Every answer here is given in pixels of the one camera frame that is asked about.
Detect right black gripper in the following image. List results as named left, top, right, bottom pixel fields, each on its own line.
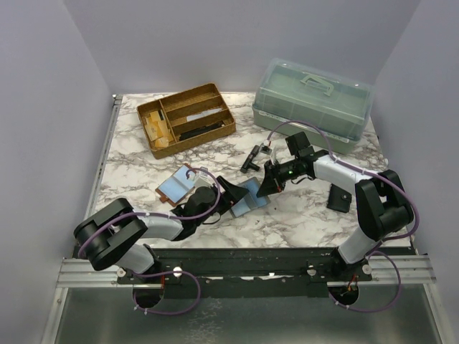
left=257, top=158, right=301, bottom=198

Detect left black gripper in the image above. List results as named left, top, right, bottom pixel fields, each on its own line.
left=196, top=176, right=247, bottom=226

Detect grey card holder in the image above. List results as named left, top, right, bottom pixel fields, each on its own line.
left=230, top=177, right=270, bottom=218

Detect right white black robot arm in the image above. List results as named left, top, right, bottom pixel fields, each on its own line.
left=257, top=132, right=418, bottom=281

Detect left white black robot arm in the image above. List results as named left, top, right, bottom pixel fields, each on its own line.
left=73, top=176, right=249, bottom=283

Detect brown blue open card holder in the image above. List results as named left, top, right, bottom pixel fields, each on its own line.
left=155, top=163, right=199, bottom=206

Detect white card in tray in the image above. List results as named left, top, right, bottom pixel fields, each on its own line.
left=186, top=107, right=223, bottom=122

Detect black T-shaped tool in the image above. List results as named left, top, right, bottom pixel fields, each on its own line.
left=240, top=145, right=260, bottom=173

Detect black item in tray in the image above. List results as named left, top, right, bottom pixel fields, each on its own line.
left=179, top=121, right=224, bottom=141

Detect brown woven organizer tray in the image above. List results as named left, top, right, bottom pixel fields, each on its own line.
left=137, top=83, right=236, bottom=159

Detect green clear-lid storage box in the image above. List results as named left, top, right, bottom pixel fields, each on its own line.
left=252, top=59, right=374, bottom=154

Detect yellow packets in tray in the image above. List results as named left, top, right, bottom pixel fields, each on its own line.
left=145, top=110, right=173, bottom=148

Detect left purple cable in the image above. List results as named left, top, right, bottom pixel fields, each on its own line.
left=77, top=168, right=222, bottom=316

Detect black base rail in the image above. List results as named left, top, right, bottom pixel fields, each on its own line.
left=116, top=248, right=372, bottom=301

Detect aluminium side rail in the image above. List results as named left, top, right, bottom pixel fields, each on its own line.
left=83, top=94, right=123, bottom=219

